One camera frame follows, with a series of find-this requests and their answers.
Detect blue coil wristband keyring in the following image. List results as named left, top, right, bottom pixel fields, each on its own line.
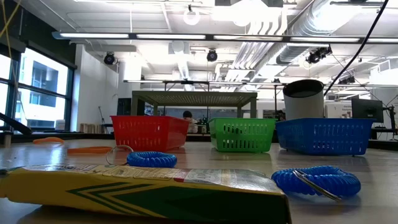
left=105, top=144, right=178, bottom=169
left=271, top=165, right=362, bottom=202

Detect yellow crayon box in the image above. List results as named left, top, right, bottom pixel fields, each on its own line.
left=0, top=163, right=292, bottom=224

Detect orange rubber band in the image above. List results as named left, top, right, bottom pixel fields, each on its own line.
left=32, top=136, right=65, bottom=145
left=67, top=146, right=113, bottom=155

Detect person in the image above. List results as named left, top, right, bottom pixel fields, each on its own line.
left=182, top=110, right=200, bottom=134

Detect green plastic basket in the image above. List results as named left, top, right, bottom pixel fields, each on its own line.
left=208, top=117, right=277, bottom=153

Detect red plastic basket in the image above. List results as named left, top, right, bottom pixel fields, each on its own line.
left=110, top=115, right=190, bottom=152

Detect black cabinet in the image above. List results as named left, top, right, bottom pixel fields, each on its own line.
left=117, top=97, right=133, bottom=116

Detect ceiling light bar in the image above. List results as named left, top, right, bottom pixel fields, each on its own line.
left=52, top=30, right=398, bottom=44

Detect round white ceiling lamp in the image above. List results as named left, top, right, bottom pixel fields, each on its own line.
left=182, top=8, right=201, bottom=26

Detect white canister black lid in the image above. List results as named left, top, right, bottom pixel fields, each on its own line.
left=282, top=78, right=325, bottom=121

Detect wooden blocks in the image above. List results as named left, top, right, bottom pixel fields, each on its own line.
left=79, top=123, right=105, bottom=134

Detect blue plastic basket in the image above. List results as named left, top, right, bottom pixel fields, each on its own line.
left=275, top=117, right=376, bottom=156

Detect white sign board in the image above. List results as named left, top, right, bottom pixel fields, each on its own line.
left=325, top=101, right=352, bottom=119

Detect black computer monitor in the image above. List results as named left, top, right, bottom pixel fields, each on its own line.
left=351, top=98, right=385, bottom=124

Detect black background gantry frame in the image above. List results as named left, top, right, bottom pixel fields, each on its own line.
left=123, top=79, right=282, bottom=94

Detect black ceiling camera cluster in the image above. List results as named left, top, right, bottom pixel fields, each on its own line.
left=305, top=45, right=333, bottom=65
left=338, top=75, right=356, bottom=85

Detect silver ventilation duct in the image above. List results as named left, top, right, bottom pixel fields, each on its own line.
left=231, top=0, right=363, bottom=71

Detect window with dark frame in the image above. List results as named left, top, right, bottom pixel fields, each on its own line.
left=0, top=46, right=77, bottom=133

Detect black hanging cable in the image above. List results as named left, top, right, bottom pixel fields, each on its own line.
left=323, top=0, right=390, bottom=97

